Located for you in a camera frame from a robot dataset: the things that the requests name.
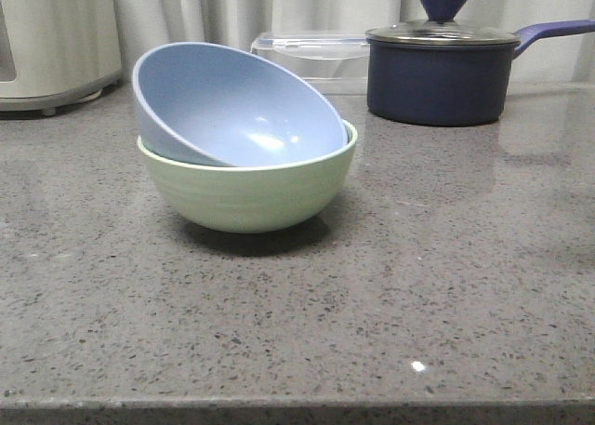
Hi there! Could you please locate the clear plastic food container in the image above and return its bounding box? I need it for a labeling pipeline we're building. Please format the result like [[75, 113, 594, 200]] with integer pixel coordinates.
[[250, 31, 369, 95]]

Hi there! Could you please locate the green bowl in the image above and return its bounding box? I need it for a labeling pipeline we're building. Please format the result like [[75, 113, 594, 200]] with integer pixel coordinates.
[[137, 121, 358, 233]]

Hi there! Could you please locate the white curtain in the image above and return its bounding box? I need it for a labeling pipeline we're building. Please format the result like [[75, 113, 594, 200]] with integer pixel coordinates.
[[114, 0, 594, 67]]

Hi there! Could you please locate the white kitchen appliance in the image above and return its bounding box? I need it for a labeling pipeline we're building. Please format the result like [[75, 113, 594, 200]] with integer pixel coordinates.
[[1, 0, 123, 114]]

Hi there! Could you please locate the dark blue saucepan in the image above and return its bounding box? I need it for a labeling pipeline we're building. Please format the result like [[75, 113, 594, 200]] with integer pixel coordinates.
[[366, 20, 594, 126]]

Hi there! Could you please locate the glass pot lid blue knob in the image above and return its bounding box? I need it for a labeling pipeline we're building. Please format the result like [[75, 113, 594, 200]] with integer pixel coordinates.
[[365, 0, 520, 46]]

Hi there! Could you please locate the blue bowl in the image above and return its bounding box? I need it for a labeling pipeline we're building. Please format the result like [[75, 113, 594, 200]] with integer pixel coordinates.
[[132, 42, 348, 167]]

